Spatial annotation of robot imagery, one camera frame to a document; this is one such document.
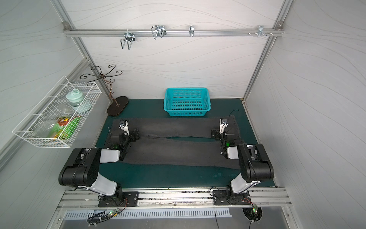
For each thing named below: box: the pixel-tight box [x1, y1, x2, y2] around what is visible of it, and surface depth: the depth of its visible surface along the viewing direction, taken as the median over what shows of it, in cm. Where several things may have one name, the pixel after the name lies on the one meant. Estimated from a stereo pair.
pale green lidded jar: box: [65, 88, 85, 107], surface depth 67 cm
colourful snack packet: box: [50, 115, 82, 139], surface depth 64 cm
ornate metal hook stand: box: [79, 64, 130, 116], surface depth 103 cm
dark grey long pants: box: [106, 116, 240, 170], surface depth 93 cm
